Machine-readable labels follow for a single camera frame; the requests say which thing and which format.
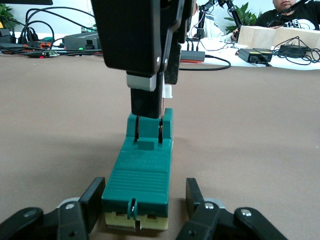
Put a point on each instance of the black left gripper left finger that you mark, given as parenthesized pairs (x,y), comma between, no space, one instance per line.
(75,220)

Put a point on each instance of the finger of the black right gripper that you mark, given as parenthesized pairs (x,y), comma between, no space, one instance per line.
(172,37)
(125,35)

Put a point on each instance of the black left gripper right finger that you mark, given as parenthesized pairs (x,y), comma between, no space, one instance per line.
(212,222)

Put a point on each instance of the grey usb hub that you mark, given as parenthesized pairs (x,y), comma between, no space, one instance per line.
(192,55)

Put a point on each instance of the black articulated stand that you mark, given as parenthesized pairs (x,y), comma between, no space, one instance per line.
(200,33)

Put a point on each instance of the person in white shirt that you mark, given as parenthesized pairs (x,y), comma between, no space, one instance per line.
(212,27)

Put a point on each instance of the black power supply box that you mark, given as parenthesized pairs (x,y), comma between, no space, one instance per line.
(80,41)

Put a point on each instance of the green potted plant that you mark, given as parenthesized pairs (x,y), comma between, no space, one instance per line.
(7,17)
(246,18)

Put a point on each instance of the black adapter yellow label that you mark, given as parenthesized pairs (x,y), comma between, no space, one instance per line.
(247,55)
(266,55)

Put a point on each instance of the orange black device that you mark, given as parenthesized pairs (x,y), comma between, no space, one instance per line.
(42,45)

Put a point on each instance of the black monitor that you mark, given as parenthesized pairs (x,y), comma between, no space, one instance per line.
(25,2)

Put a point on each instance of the person in black shirt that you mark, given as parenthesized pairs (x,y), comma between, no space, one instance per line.
(280,20)

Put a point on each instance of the black power adapter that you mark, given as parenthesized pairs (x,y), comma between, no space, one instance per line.
(292,50)

